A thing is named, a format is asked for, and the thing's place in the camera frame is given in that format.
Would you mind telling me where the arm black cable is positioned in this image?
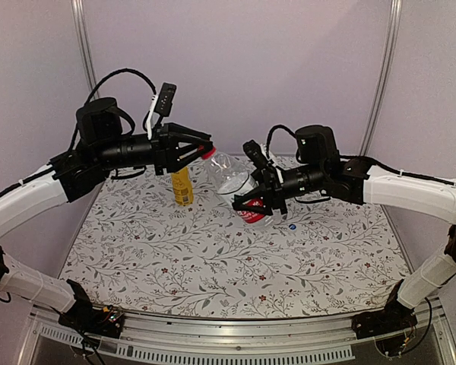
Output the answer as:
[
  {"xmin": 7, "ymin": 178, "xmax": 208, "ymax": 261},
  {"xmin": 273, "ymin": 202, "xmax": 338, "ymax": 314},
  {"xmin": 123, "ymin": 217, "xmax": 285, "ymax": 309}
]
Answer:
[
  {"xmin": 70, "ymin": 68, "xmax": 159, "ymax": 149},
  {"xmin": 417, "ymin": 265, "xmax": 456, "ymax": 343}
]

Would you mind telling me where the metal frame post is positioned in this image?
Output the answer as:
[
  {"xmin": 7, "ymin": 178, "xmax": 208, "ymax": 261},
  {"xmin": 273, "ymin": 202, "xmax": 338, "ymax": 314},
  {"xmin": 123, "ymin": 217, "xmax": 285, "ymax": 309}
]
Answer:
[
  {"xmin": 359, "ymin": 0, "xmax": 403, "ymax": 156},
  {"xmin": 71, "ymin": 0, "xmax": 97, "ymax": 91}
]

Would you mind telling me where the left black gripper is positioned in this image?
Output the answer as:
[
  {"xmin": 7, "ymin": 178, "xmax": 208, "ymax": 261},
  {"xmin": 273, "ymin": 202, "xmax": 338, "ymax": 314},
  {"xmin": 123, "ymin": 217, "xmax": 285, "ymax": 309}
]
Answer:
[{"xmin": 95, "ymin": 122, "xmax": 213, "ymax": 174}]

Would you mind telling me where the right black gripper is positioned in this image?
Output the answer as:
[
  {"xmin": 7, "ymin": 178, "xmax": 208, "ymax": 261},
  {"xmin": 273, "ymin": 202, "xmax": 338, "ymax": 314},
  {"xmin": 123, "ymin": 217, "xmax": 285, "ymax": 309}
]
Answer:
[{"xmin": 232, "ymin": 162, "xmax": 326, "ymax": 215}]

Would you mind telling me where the right metal frame post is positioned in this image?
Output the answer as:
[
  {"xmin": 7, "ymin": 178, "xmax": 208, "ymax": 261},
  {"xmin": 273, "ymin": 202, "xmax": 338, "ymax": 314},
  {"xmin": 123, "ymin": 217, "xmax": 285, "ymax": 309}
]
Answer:
[{"xmin": 359, "ymin": 0, "xmax": 403, "ymax": 156}]

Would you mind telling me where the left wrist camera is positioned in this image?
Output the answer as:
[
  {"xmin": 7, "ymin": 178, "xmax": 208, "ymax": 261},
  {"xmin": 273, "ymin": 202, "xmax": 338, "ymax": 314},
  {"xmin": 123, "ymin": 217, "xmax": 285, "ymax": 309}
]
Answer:
[{"xmin": 142, "ymin": 83, "xmax": 177, "ymax": 139}]

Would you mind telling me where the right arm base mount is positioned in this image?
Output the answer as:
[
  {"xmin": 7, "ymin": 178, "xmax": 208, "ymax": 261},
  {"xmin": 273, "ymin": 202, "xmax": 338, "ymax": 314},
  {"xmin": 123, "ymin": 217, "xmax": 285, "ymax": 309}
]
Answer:
[{"xmin": 351, "ymin": 300, "xmax": 417, "ymax": 357}]

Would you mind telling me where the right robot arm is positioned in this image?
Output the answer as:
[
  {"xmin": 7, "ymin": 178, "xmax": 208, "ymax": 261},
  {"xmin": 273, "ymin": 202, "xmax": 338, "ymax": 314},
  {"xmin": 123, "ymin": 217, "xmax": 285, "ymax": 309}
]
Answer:
[{"xmin": 232, "ymin": 125, "xmax": 456, "ymax": 332}]

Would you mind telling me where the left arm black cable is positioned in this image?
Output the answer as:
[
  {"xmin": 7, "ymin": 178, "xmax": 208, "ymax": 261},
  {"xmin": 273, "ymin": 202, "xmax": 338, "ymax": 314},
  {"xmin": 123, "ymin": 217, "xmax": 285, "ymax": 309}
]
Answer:
[{"xmin": 70, "ymin": 68, "xmax": 159, "ymax": 149}]

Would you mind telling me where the yellow juice bottle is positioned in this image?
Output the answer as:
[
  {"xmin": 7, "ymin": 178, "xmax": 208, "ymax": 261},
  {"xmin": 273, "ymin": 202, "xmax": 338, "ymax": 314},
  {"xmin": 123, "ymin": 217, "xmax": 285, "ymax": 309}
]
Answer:
[{"xmin": 171, "ymin": 167, "xmax": 194, "ymax": 206}]

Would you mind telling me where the left metal frame post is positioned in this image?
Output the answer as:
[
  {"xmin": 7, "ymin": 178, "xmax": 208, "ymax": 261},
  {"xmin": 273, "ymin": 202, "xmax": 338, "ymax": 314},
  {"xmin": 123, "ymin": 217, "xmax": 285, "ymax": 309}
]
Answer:
[{"xmin": 71, "ymin": 0, "xmax": 97, "ymax": 91}]

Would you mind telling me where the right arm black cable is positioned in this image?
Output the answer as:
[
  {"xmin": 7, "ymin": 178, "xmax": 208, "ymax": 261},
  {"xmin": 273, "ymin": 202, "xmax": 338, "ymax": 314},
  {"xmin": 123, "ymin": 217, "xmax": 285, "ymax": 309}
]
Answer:
[{"xmin": 417, "ymin": 265, "xmax": 456, "ymax": 343}]

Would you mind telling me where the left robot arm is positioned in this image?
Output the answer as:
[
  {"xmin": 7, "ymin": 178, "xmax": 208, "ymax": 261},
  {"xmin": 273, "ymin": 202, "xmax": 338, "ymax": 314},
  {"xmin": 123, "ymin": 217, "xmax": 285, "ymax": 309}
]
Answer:
[{"xmin": 0, "ymin": 97, "xmax": 213, "ymax": 330}]

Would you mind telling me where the aluminium front rail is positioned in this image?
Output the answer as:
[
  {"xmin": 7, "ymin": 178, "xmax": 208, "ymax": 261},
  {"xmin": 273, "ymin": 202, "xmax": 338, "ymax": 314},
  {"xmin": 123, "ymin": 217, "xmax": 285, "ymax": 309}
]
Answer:
[{"xmin": 17, "ymin": 297, "xmax": 456, "ymax": 364}]

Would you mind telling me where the floral table mat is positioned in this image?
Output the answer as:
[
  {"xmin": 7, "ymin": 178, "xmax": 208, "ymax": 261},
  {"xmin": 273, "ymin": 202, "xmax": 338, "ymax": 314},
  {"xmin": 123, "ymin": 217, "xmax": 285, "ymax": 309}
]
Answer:
[{"xmin": 61, "ymin": 161, "xmax": 409, "ymax": 319}]

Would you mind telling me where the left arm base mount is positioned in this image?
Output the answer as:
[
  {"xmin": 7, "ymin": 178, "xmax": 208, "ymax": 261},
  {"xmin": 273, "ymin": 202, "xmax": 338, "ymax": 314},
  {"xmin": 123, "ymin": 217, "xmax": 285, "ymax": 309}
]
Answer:
[{"xmin": 59, "ymin": 279, "xmax": 125, "ymax": 339}]

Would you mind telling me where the red cap water bottle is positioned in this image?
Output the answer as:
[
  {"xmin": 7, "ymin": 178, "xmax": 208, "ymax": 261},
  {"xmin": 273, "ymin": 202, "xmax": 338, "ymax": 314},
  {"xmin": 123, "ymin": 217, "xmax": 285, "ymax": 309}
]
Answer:
[{"xmin": 202, "ymin": 150, "xmax": 274, "ymax": 228}]

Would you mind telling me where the red bottle cap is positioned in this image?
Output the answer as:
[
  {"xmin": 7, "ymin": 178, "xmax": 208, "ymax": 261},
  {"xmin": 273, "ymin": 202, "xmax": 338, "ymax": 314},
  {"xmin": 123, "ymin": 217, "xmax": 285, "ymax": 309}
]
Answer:
[{"xmin": 201, "ymin": 147, "xmax": 217, "ymax": 160}]

